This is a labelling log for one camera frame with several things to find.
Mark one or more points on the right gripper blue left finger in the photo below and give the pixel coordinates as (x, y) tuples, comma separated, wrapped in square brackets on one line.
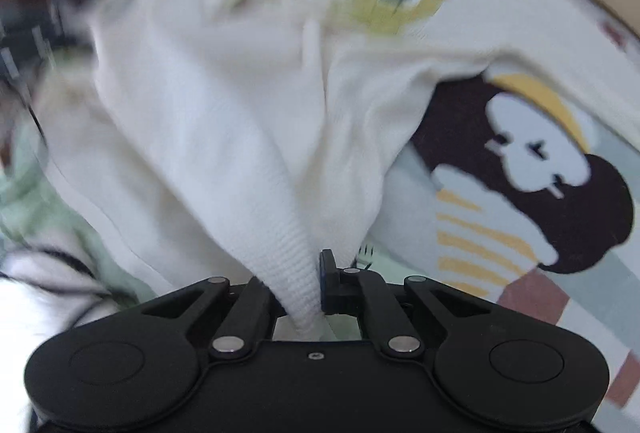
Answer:
[(245, 317)]

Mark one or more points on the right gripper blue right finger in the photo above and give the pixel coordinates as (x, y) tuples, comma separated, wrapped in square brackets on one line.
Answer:
[(366, 296)]

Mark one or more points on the cream waffle knit garment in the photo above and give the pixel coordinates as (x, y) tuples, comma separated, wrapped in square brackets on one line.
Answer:
[(243, 137)]

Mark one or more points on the light green garment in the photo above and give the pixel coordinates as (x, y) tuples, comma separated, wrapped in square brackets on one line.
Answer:
[(35, 219)]

